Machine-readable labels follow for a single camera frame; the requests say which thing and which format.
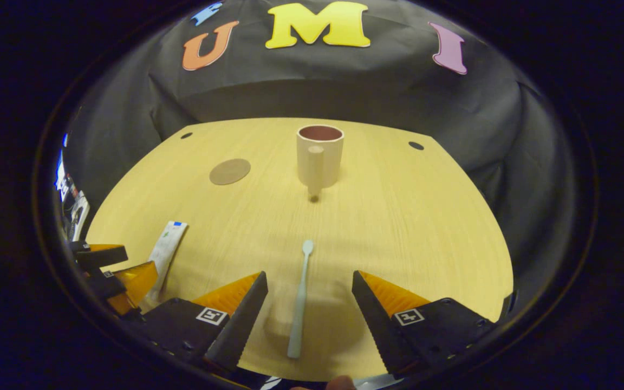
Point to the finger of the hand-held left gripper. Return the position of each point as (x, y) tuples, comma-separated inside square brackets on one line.
[(98, 255), (107, 284)]

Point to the computer monitor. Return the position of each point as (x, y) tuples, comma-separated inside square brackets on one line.
[(61, 176)]

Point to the wooden desktop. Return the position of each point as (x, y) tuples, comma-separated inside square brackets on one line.
[(398, 227)]

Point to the beige cup with brown inside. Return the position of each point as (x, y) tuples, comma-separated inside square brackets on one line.
[(329, 162)]

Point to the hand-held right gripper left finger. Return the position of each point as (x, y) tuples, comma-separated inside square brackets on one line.
[(239, 325)]

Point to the pale green toothbrush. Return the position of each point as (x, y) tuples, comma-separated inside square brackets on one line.
[(300, 303)]

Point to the round brown coaster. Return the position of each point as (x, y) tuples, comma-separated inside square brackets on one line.
[(229, 171)]

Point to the white toothpaste tube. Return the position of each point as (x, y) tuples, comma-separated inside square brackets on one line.
[(167, 249)]

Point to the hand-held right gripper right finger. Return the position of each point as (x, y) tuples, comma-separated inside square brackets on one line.
[(377, 319)]

